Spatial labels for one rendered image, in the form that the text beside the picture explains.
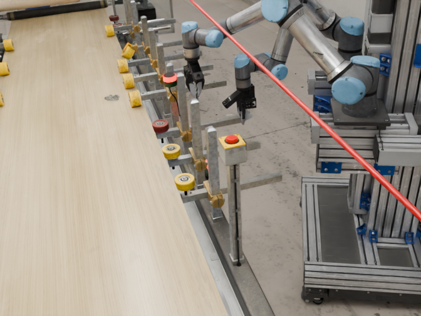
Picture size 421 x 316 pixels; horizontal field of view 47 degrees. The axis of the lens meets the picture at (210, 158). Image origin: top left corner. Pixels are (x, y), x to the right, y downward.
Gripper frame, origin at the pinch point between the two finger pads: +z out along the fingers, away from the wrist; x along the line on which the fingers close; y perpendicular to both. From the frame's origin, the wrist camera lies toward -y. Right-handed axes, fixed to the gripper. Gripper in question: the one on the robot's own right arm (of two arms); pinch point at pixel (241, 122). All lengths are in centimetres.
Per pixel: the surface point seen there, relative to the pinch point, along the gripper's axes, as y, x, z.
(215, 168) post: -29, -56, -15
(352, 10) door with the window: 210, 249, 38
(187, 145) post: -30.1, -5.8, 2.5
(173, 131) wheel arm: -35.6, -1.5, -4.4
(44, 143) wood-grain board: -96, 3, -10
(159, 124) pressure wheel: -41.6, -0.9, -9.3
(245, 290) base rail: -32, -95, 11
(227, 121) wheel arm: -8.0, -1.5, -3.1
